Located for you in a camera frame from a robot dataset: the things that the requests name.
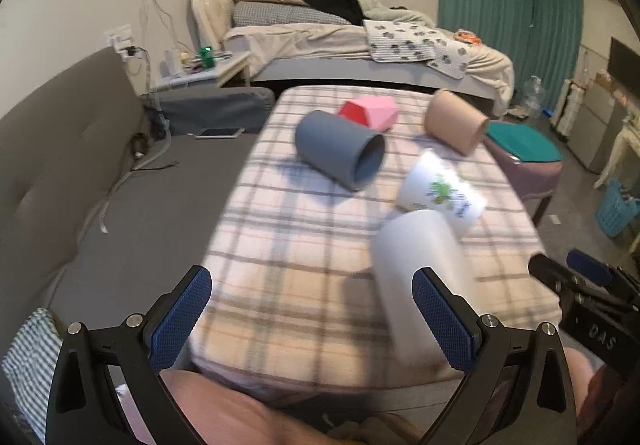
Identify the patterned white mat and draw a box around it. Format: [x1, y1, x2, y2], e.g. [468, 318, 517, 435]
[363, 20, 471, 80]

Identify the teal curtain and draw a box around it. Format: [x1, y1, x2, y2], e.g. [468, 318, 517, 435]
[438, 0, 584, 109]

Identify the white cup green print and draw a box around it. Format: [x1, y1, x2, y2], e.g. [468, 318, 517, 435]
[396, 150, 488, 238]

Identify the purple stool teal cushion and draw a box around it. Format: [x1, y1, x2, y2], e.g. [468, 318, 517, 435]
[484, 121, 563, 226]

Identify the white dresser table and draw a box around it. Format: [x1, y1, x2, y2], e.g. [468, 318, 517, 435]
[593, 103, 639, 190]

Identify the dark grey plastic cup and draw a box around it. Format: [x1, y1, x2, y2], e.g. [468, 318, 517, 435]
[294, 110, 386, 191]

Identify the water jug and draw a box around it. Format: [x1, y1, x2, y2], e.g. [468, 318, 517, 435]
[521, 76, 546, 119]

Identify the white plastic cup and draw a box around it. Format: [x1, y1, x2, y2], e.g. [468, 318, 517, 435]
[370, 210, 484, 367]

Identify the beige plastic cup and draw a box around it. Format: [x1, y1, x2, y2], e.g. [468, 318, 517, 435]
[423, 90, 489, 156]

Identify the grey sofa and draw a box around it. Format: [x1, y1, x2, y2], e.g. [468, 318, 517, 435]
[1, 48, 274, 347]

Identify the wall power outlet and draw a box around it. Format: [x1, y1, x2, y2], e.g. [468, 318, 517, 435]
[104, 24, 134, 53]

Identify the silver mini fridge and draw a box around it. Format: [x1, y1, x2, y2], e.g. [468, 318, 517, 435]
[567, 81, 627, 173]

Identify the bed with beige sheets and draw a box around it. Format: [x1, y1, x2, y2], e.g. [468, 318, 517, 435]
[191, 0, 515, 116]

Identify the plaid blanket on table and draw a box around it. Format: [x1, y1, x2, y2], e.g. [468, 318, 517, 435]
[189, 86, 560, 392]

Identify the black cable bundle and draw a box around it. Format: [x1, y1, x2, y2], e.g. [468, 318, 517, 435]
[129, 46, 180, 172]

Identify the wall television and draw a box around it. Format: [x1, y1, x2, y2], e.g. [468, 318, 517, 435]
[608, 38, 640, 96]

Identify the pink red geometric box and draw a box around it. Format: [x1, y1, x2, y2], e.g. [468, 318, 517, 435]
[337, 95, 399, 132]

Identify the checkered cloth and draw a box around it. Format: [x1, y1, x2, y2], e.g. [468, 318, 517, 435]
[1, 307, 63, 444]

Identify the white charging cable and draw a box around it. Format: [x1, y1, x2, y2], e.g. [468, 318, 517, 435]
[96, 74, 174, 235]

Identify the checkered pillow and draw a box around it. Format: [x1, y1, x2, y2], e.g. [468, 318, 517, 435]
[232, 1, 349, 27]

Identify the smartphone on sofa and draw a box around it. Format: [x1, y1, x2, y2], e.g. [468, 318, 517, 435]
[195, 128, 244, 140]

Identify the green can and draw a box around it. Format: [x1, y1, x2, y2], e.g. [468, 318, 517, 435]
[198, 46, 216, 69]

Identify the blue laundry basket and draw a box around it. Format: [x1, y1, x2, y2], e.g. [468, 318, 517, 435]
[594, 179, 639, 238]

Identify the white bedside table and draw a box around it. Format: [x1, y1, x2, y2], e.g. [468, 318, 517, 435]
[151, 51, 250, 92]

